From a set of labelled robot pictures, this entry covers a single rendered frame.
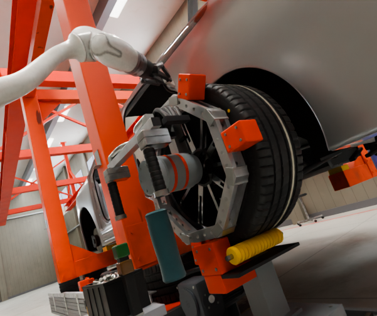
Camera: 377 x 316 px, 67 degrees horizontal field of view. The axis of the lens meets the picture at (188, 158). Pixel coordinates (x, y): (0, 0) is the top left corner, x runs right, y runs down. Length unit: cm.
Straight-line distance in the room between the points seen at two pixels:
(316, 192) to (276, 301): 513
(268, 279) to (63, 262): 249
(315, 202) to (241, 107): 543
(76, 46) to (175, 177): 57
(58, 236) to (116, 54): 259
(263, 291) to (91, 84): 133
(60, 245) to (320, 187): 472
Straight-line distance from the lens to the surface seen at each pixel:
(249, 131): 86
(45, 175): 350
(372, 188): 585
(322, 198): 622
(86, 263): 340
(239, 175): 89
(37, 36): 306
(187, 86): 103
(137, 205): 153
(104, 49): 102
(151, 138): 86
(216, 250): 104
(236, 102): 98
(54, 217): 340
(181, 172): 102
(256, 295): 121
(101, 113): 166
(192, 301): 143
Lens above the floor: 64
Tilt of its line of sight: 13 degrees up
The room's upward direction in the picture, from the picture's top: 19 degrees counter-clockwise
